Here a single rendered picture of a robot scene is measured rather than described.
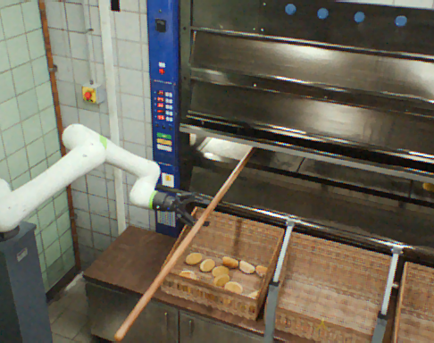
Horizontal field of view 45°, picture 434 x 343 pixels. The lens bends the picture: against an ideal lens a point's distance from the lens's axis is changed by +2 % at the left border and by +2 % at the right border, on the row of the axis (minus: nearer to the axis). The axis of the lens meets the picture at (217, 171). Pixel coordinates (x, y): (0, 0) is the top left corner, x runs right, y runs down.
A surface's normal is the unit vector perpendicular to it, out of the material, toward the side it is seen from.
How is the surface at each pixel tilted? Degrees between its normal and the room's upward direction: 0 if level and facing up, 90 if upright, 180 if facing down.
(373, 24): 90
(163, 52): 90
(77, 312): 0
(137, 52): 90
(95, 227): 90
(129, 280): 0
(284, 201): 70
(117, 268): 0
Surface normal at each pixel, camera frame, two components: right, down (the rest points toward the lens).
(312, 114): -0.35, 0.13
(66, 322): 0.03, -0.87
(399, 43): -0.38, 0.45
